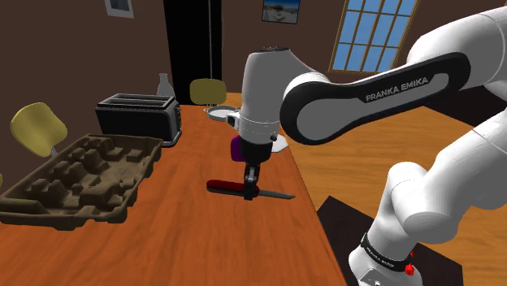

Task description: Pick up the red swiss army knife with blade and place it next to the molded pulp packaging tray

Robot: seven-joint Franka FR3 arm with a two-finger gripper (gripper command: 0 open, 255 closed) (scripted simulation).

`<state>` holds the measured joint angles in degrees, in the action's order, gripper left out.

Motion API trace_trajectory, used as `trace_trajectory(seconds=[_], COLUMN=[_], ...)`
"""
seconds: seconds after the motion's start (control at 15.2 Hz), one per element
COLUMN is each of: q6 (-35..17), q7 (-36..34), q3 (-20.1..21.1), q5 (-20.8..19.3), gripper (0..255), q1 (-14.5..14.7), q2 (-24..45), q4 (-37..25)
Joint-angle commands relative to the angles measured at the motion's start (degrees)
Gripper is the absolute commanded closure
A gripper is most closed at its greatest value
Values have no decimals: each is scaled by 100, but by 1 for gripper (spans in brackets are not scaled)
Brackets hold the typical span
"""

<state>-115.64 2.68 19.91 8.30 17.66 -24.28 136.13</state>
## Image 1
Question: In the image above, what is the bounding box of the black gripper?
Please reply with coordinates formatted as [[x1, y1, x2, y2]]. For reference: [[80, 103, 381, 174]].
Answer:
[[240, 137, 275, 202]]

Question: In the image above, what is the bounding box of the red handled knife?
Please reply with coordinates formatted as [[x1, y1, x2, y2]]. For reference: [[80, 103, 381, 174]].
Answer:
[[206, 179, 297, 201]]

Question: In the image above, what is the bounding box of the purple cup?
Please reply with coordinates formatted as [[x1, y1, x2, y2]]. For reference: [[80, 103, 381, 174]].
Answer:
[[230, 134, 244, 163]]

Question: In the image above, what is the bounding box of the white flat plate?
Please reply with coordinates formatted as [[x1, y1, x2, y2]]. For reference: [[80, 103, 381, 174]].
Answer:
[[271, 133, 290, 154]]

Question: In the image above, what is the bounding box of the grey round pan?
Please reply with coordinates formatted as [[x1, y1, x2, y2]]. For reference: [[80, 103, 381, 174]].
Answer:
[[203, 104, 241, 123]]

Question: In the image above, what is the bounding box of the orange wooden table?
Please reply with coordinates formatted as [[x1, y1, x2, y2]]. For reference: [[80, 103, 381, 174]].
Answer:
[[0, 91, 350, 286]]

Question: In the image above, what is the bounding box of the yellow chair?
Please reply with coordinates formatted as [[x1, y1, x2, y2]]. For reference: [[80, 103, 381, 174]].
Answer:
[[9, 102, 69, 159], [188, 77, 228, 107]]

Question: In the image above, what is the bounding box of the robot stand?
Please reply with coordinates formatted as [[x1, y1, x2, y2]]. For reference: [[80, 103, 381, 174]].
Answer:
[[316, 195, 465, 286]]

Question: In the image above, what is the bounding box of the grey bottle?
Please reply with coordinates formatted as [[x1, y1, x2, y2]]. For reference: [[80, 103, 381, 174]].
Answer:
[[156, 72, 177, 99]]

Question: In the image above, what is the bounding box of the black toaster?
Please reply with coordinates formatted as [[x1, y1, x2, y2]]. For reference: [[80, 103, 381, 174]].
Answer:
[[94, 93, 184, 149]]

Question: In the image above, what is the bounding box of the black door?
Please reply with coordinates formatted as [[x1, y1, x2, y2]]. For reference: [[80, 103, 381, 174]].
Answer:
[[162, 0, 224, 106]]

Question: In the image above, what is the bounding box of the brown cardboard tray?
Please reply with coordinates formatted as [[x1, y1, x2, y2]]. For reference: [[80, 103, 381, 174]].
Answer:
[[0, 133, 164, 232]]

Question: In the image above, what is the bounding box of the wooden framed window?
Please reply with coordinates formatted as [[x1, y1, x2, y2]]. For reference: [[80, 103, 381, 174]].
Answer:
[[327, 0, 421, 74]]

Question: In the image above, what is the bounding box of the blue wall picture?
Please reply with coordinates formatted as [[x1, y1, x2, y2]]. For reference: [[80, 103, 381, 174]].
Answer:
[[261, 0, 301, 25]]

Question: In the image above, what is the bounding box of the white framed wall picture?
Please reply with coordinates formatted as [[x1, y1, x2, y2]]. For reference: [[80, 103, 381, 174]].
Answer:
[[103, 0, 135, 20]]

